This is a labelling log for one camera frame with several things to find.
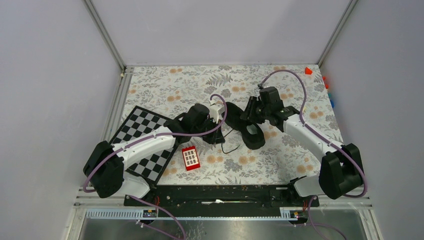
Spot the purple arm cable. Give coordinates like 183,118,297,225
257,69,369,199
82,94,229,194

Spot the red toy calculator block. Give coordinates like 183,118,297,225
181,146,201,171

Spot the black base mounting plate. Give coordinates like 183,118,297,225
143,185,311,214

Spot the grey slotted cable duct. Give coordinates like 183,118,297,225
85,207,306,221

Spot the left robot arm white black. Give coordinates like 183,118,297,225
83,103,228,206

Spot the floral patterned table mat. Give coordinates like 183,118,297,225
121,64,343,185

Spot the black sneaker shoe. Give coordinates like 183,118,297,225
224,102,266,150

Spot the black shoelace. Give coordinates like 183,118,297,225
220,129,241,155

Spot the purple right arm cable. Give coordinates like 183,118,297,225
257,69,369,199

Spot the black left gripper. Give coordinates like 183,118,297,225
192,116,225,145

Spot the black white chessboard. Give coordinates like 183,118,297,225
109,106,177,187

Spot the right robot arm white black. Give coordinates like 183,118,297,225
241,87,366,206

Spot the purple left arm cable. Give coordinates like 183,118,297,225
82,94,229,194

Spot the orange red toy piece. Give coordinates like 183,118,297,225
322,76,329,89

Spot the red triangular block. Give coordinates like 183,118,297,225
304,67,313,75

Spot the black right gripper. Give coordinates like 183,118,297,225
240,96,271,125

